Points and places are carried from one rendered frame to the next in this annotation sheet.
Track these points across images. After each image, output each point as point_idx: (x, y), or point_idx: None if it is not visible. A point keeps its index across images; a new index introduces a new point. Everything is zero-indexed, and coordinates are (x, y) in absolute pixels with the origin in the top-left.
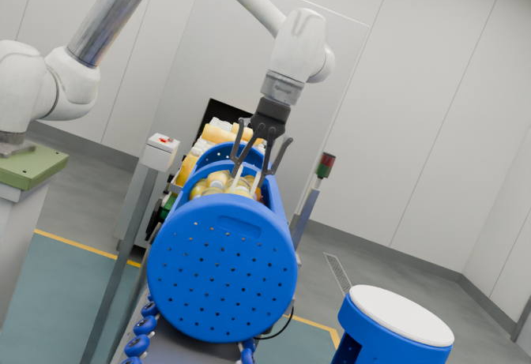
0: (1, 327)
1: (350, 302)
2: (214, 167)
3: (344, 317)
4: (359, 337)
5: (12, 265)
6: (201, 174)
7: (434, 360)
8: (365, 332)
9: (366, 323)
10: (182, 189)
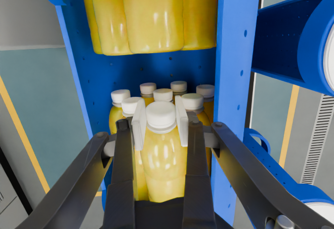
0: None
1: (320, 53)
2: None
3: (304, 56)
4: (306, 80)
5: None
6: None
7: None
8: (315, 84)
9: (320, 84)
10: (54, 5)
